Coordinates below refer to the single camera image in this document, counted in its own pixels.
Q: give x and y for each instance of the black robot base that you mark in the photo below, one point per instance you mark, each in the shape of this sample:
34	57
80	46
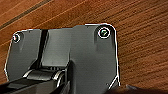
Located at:
83	56

